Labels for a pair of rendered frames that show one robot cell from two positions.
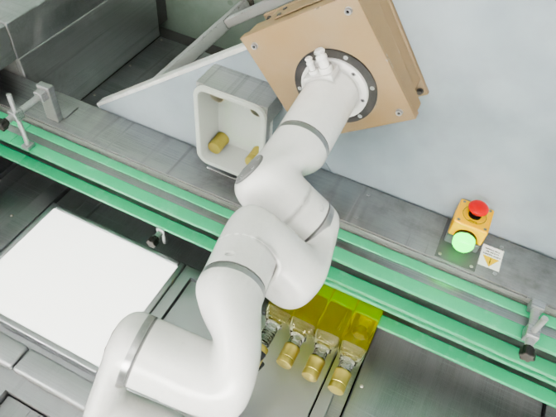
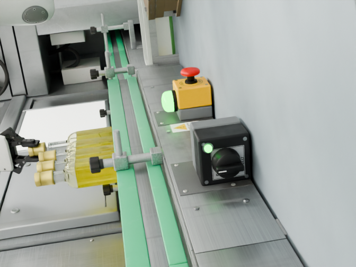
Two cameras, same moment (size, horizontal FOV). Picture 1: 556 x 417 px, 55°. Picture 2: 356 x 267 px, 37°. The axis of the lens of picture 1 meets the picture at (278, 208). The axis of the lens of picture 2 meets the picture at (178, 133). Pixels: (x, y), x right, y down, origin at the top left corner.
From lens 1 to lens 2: 1.41 m
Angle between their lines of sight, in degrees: 55
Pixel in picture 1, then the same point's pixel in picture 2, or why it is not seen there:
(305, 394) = (53, 211)
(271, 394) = (42, 201)
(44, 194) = not seen: hidden behind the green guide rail
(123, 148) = (137, 61)
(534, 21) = not seen: outside the picture
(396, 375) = (119, 251)
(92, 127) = (140, 53)
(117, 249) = (97, 122)
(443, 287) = (133, 131)
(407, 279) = (122, 119)
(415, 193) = not seen: hidden behind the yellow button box
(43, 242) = (78, 108)
